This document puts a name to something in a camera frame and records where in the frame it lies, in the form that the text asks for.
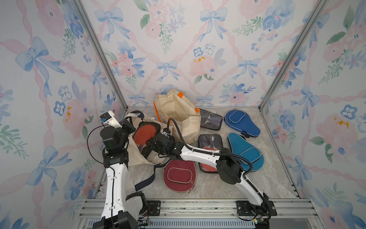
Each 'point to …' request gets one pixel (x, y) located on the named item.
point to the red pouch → (179, 175)
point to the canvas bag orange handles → (188, 118)
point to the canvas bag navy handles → (135, 157)
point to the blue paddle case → (239, 119)
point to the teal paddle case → (239, 147)
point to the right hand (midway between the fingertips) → (147, 145)
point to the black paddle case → (210, 120)
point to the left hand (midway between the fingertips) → (131, 115)
